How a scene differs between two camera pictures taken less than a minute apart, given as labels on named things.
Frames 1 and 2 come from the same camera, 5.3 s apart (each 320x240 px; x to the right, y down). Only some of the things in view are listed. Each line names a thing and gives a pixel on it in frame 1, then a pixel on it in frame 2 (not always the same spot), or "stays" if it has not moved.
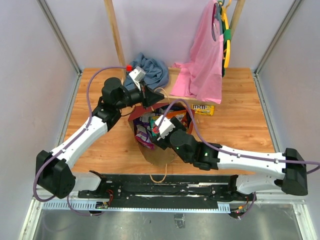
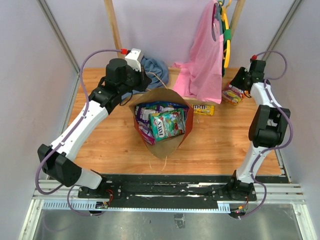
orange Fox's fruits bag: [181, 115] -> [232, 95]
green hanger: [227, 37] stays
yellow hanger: [226, 51] stays
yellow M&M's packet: [202, 109] stays
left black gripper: [148, 97] -> [144, 81]
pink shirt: [201, 77] stays
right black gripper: [162, 142] -> [235, 81]
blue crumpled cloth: [156, 76] stays
